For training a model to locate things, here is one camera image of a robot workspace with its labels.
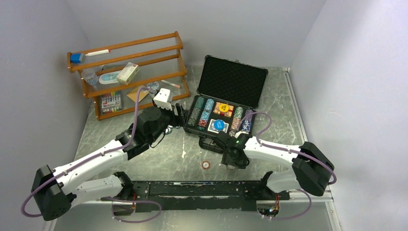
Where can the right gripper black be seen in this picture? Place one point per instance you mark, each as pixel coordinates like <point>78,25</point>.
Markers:
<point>240,163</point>

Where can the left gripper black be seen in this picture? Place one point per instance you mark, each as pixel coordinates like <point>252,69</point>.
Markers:
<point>179,119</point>

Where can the red white poker chip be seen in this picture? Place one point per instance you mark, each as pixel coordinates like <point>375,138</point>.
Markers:
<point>206,165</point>

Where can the blue small blind button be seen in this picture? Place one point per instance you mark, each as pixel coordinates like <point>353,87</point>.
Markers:
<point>219,124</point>

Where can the blue playing card deck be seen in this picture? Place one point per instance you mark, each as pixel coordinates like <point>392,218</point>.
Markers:
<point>213,130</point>

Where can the yellow big blind button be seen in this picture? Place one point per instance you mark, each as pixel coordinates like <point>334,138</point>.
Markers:
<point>223,107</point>

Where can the black poker set case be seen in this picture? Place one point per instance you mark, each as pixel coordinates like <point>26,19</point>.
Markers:
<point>230,82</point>

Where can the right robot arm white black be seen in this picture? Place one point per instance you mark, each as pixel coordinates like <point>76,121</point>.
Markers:
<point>279,154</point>

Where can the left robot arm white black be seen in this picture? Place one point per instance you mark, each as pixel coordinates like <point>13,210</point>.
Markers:
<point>55,191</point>

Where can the marker pen set pack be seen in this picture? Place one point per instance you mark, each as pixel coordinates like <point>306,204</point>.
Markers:
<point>111,102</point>

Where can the green chip stack row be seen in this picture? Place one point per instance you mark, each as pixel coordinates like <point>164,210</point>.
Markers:
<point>195,112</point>

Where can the white pink pen lower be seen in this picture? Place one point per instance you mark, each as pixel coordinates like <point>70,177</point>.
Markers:
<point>171,84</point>

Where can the light blue red chip row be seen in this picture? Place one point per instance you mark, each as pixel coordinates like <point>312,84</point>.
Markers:
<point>204,117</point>

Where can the cleaning gel jar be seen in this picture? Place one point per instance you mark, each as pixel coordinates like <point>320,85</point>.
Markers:
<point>153,88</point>

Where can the yellow notepad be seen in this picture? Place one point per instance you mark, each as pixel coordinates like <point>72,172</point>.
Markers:
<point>134,93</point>

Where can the red playing card deck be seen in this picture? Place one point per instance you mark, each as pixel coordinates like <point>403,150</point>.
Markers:
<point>227,114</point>

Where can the green orange chip row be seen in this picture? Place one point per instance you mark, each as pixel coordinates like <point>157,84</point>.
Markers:
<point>236,120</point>

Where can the white green carton box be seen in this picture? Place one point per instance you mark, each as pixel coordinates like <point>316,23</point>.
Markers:
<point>128,73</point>

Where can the orange wooden shelf rack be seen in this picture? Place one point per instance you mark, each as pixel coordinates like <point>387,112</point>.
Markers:
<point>159,58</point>

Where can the oval light blue dish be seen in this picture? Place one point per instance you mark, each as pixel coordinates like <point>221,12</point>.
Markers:
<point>109,78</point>

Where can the white red pen top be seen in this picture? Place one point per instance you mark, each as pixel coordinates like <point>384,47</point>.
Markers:
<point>98,52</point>

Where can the clear plastic bottle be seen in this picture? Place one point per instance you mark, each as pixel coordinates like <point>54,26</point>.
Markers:
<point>90,76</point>

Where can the blue white eraser block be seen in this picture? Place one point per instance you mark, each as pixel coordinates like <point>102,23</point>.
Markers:
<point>77,58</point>

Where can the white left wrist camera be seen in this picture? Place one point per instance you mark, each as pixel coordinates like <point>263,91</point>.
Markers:
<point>163,99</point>

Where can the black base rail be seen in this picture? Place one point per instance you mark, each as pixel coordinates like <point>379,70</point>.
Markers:
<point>192,195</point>

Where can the aluminium frame rail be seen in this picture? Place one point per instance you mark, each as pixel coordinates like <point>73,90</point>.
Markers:
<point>312,169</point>

